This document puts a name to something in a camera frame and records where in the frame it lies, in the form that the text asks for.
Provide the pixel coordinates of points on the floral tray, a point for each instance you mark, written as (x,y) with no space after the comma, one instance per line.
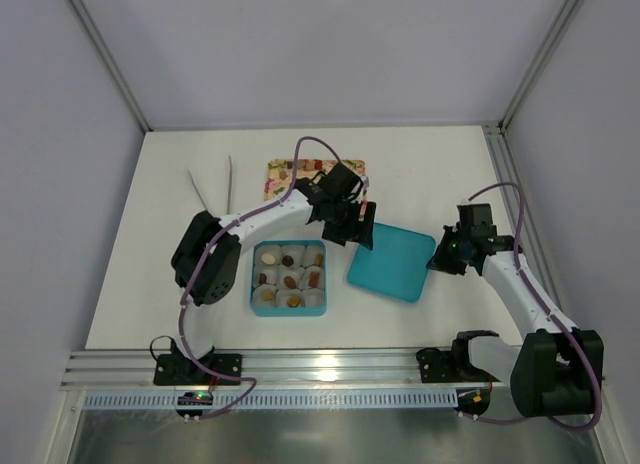
(279,172)

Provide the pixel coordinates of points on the caramel bar chocolate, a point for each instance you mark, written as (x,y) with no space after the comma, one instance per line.
(314,279)

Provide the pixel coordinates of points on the aluminium rail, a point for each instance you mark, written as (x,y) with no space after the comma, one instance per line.
(271,367)

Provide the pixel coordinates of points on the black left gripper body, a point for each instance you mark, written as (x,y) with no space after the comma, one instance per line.
(353,229)

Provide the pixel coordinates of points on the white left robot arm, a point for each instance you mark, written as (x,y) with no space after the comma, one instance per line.
(206,260)

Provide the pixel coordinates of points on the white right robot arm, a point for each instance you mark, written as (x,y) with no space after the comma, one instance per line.
(557,371)

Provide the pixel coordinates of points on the white oval chocolate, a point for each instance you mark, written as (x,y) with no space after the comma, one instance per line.
(268,259)

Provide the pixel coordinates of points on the slotted cable duct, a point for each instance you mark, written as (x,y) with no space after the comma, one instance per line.
(273,399)

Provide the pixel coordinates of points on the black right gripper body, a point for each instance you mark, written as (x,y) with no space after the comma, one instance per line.
(445,257)

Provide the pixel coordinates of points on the teal box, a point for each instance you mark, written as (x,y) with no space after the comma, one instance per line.
(314,301)

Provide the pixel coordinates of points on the teal lid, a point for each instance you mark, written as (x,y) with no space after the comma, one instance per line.
(396,267)

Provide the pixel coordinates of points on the brown oval chocolate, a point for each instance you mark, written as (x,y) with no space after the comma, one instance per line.
(290,282)

